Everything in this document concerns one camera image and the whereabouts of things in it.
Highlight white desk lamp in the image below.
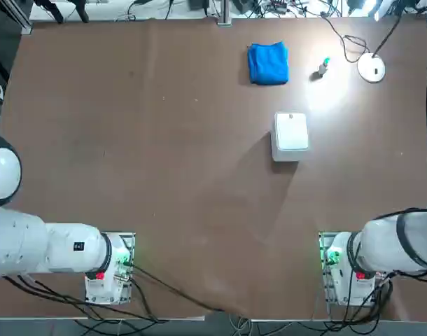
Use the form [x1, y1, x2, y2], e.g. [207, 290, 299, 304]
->
[356, 0, 403, 84]

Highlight white lidded box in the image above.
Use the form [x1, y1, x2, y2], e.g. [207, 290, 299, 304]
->
[270, 111, 311, 163]

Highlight blue folded cloth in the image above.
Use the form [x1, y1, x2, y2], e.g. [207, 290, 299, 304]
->
[247, 41, 291, 86]

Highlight black tripod legs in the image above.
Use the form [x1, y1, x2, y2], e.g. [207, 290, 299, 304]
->
[34, 0, 90, 24]

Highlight black base cable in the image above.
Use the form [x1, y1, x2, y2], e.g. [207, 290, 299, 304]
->
[132, 264, 235, 316]

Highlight aluminium frame post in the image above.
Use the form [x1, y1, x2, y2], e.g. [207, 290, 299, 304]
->
[216, 0, 232, 26]

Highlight black lamp cable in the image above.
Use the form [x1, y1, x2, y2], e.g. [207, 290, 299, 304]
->
[302, 8, 369, 64]

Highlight aluminium frame rail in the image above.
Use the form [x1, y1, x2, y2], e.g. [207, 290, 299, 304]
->
[3, 0, 33, 35]

